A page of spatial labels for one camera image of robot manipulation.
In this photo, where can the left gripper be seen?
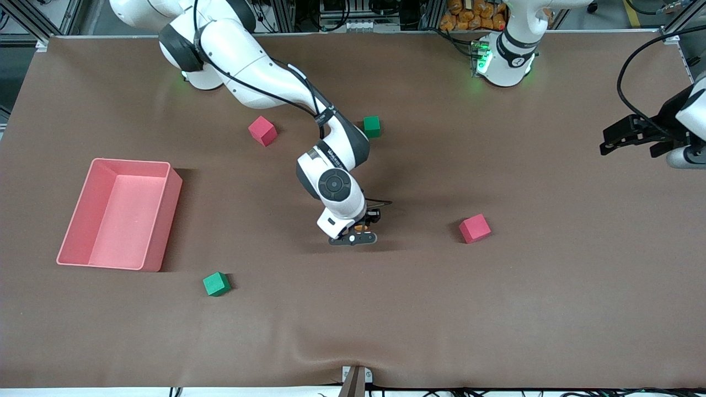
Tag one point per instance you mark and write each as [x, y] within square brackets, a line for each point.
[654, 131]

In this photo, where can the grey frame corner bracket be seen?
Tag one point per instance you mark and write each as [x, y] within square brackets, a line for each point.
[670, 36]
[42, 45]

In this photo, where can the white terminal block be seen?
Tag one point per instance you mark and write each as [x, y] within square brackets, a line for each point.
[372, 26]

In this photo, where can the green foam cube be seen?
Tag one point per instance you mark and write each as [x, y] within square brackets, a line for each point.
[374, 125]
[216, 284]

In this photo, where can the pink plastic tray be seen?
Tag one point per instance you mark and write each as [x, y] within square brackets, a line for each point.
[127, 231]

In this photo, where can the orange packaged goods pile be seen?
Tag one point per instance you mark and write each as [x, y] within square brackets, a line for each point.
[474, 16]

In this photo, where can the brown table mat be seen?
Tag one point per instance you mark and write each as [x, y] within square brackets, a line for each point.
[353, 309]

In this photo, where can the pink foam cube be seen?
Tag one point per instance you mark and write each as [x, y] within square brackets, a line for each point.
[474, 229]
[262, 131]

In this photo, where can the aluminium camera post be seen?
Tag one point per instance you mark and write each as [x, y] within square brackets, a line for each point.
[356, 386]

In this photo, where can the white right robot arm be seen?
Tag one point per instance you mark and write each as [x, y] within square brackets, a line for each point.
[248, 60]

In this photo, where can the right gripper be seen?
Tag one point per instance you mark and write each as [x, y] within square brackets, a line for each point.
[374, 216]

